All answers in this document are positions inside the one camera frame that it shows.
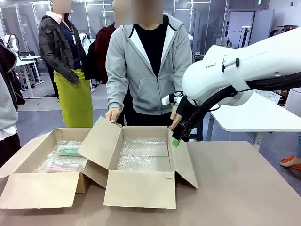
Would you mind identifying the person in grey hoodie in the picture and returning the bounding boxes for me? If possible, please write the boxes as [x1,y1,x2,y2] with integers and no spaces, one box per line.
[105,0,194,129]

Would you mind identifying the person's left hand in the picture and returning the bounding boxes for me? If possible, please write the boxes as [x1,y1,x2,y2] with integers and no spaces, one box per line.
[169,108,183,130]

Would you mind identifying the orange slipper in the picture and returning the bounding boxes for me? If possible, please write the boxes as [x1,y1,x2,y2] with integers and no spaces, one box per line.
[280,155,301,170]

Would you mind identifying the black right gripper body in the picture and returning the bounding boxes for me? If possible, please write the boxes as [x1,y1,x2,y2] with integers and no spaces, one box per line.
[176,96,197,127]

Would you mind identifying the bubble wrap sheet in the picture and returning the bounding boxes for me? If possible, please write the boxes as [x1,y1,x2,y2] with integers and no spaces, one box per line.
[116,137,172,172]
[32,138,89,174]

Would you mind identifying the white office desk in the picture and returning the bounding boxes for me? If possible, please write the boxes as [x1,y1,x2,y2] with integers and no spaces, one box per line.
[15,56,45,99]

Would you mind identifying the black clothes rack with garments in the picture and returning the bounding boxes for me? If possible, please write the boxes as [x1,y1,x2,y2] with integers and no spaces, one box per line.
[270,25,297,38]

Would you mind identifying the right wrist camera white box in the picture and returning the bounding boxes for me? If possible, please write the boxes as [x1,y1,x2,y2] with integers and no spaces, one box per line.
[161,92,185,106]

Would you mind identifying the translucent pink glasses case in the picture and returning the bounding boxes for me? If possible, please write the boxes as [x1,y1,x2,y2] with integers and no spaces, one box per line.
[45,161,85,174]

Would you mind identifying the dark jacket with grey trim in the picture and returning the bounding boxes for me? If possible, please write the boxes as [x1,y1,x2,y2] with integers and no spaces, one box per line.
[0,42,25,111]

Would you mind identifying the grey partition panel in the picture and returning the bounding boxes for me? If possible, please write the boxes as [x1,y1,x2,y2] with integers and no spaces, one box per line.
[249,9,275,45]

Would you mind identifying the black tripod stand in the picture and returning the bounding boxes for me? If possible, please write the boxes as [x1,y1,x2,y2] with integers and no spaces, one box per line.
[242,26,251,46]

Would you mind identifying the mint green glasses case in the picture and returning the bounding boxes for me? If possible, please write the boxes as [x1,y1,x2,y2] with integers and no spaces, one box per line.
[57,145,81,156]

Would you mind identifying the white side table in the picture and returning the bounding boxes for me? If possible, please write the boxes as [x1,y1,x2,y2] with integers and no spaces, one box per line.
[209,89,301,151]

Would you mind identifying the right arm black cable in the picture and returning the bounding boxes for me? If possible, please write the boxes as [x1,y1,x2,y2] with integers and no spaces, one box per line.
[185,73,301,138]

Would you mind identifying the cardboard box with tape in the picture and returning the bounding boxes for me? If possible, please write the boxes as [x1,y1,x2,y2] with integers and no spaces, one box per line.
[77,115,199,210]

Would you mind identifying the person's right forearm grey sleeve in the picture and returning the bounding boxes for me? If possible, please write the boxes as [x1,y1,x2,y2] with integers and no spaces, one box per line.
[105,77,129,111]

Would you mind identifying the white plastic mesh basket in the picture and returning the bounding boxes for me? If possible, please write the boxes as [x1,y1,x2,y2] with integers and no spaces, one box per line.
[251,89,282,105]

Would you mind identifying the mannequin in camouflage jacket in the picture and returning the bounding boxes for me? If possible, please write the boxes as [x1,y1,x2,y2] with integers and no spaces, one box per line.
[38,0,87,85]

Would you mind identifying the person's right hand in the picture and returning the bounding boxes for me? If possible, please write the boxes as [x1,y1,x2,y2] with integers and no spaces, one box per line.
[105,107,123,129]

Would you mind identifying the person's left forearm grey sleeve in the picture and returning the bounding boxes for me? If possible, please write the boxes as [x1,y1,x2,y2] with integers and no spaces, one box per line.
[173,68,187,95]

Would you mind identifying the person in grey sweatshirt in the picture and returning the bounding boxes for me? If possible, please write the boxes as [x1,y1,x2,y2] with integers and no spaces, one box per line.
[0,68,22,167]

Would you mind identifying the mannequin in dark red jacket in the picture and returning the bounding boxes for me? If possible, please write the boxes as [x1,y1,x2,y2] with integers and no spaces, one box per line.
[84,0,134,127]

